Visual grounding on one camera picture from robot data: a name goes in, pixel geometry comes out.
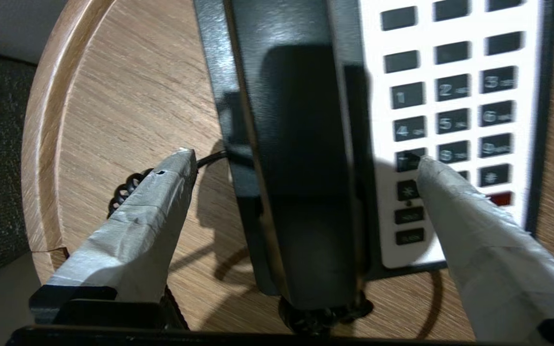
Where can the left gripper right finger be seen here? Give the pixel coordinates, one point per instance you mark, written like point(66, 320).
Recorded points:
point(488, 254)

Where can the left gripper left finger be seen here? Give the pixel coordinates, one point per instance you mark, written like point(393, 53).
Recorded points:
point(132, 240)

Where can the black phone handset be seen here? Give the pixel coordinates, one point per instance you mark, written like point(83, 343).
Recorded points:
point(301, 154)

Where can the round wooden side table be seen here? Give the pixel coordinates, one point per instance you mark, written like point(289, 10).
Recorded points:
point(128, 120)

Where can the black telephone base white keypad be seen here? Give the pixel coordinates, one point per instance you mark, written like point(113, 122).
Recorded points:
point(455, 125)

